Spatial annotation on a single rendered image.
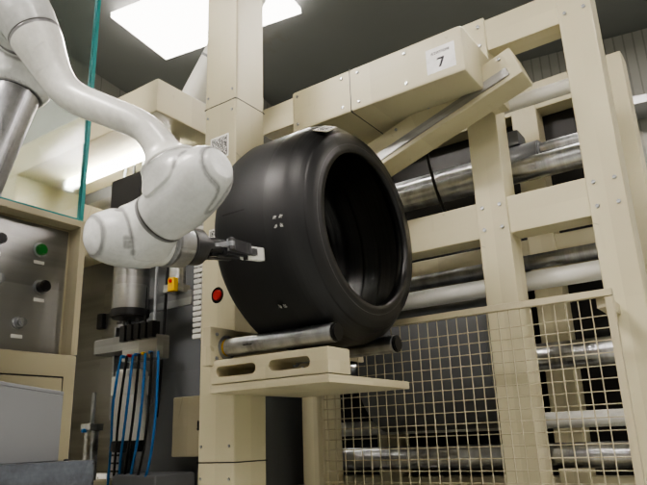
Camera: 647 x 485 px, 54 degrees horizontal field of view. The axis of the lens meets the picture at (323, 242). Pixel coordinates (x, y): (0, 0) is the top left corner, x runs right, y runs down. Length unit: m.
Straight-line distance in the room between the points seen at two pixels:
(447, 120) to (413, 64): 0.20
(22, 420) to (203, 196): 0.44
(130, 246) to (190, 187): 0.16
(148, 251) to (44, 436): 0.34
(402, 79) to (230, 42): 0.55
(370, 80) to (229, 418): 1.07
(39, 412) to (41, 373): 0.65
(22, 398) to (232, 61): 1.28
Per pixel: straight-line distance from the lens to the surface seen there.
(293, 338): 1.50
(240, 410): 1.73
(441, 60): 1.93
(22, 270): 1.82
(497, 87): 1.98
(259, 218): 1.47
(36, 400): 1.11
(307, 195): 1.45
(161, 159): 1.10
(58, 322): 1.85
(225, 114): 1.98
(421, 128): 2.03
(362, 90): 2.03
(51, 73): 1.35
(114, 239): 1.13
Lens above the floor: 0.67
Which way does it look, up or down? 17 degrees up
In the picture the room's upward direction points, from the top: 2 degrees counter-clockwise
